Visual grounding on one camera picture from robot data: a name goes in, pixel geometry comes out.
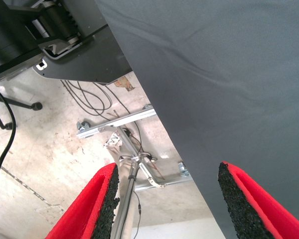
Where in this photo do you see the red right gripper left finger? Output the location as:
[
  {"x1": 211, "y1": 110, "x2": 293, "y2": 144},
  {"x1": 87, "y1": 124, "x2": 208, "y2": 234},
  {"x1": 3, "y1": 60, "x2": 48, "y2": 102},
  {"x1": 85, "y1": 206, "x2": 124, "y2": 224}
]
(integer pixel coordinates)
[{"x1": 45, "y1": 162, "x2": 121, "y2": 239}]

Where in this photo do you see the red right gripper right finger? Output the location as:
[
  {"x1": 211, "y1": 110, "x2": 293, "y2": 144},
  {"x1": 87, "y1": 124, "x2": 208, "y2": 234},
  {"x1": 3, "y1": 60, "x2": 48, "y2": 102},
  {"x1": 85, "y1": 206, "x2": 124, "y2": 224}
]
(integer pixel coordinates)
[{"x1": 218, "y1": 161, "x2": 299, "y2": 239}]

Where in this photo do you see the grey metal stand pole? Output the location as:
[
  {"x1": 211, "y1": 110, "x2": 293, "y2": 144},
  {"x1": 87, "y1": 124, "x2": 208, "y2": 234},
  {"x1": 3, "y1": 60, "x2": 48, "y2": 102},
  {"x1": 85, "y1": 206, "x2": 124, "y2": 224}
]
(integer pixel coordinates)
[{"x1": 111, "y1": 126, "x2": 143, "y2": 239}]

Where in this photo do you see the white bent metal tube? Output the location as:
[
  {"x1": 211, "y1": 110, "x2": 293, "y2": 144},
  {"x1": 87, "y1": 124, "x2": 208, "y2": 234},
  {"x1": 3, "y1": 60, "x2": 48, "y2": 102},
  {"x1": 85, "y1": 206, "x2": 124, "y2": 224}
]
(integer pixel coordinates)
[{"x1": 139, "y1": 161, "x2": 168, "y2": 189}]

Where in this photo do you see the short black stand leg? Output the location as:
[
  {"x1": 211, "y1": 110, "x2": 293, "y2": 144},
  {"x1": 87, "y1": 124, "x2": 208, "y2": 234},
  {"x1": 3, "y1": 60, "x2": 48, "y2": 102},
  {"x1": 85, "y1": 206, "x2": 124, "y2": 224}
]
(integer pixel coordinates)
[{"x1": 0, "y1": 102, "x2": 13, "y2": 130}]

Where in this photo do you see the long black stand leg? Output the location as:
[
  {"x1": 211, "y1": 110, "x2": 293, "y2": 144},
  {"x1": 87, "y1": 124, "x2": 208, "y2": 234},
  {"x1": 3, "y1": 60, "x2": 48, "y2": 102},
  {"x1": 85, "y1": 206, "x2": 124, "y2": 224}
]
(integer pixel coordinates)
[{"x1": 0, "y1": 93, "x2": 43, "y2": 111}]

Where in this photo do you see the dark grey table cloth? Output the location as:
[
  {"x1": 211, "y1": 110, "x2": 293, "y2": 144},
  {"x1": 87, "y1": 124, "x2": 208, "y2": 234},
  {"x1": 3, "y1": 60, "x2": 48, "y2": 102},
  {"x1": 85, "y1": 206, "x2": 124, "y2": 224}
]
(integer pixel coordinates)
[{"x1": 94, "y1": 0, "x2": 299, "y2": 239}]

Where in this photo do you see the thin black cable with plug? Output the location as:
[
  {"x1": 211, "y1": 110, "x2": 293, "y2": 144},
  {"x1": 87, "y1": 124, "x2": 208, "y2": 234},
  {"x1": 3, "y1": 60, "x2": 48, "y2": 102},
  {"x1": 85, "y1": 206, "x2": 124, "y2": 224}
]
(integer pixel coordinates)
[{"x1": 131, "y1": 191, "x2": 142, "y2": 239}]

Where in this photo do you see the aluminium frame stand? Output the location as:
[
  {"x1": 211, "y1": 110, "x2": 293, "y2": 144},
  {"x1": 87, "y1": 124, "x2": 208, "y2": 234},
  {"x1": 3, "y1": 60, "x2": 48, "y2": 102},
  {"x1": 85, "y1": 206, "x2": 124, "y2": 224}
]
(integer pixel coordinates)
[{"x1": 105, "y1": 133, "x2": 140, "y2": 239}]

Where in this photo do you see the short aluminium profile rail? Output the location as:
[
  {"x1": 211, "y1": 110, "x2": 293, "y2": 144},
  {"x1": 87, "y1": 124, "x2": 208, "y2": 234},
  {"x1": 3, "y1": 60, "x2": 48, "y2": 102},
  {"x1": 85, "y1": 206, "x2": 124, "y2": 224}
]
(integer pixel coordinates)
[{"x1": 134, "y1": 175, "x2": 191, "y2": 192}]

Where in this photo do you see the long aluminium profile rail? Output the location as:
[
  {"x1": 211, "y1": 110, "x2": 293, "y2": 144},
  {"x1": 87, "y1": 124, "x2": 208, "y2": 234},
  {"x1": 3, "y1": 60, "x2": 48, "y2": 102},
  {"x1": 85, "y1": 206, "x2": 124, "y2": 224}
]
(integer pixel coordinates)
[{"x1": 76, "y1": 107, "x2": 157, "y2": 139}]

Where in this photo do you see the thick black floor cable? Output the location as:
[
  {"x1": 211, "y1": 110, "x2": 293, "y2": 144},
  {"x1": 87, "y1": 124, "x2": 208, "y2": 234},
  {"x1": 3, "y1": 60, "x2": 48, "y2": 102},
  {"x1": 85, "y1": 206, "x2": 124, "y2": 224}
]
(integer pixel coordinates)
[{"x1": 0, "y1": 87, "x2": 17, "y2": 196}]

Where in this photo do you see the thin black floor cable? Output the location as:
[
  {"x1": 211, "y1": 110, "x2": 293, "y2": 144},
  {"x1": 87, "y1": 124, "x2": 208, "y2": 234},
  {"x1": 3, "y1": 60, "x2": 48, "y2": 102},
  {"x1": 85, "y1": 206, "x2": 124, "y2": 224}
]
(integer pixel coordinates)
[{"x1": 60, "y1": 79, "x2": 146, "y2": 120}]

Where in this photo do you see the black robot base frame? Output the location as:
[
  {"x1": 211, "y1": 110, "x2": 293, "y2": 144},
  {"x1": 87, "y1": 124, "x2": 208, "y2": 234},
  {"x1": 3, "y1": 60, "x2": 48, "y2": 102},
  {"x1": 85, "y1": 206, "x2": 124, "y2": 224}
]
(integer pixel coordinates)
[{"x1": 0, "y1": 0, "x2": 133, "y2": 87}]

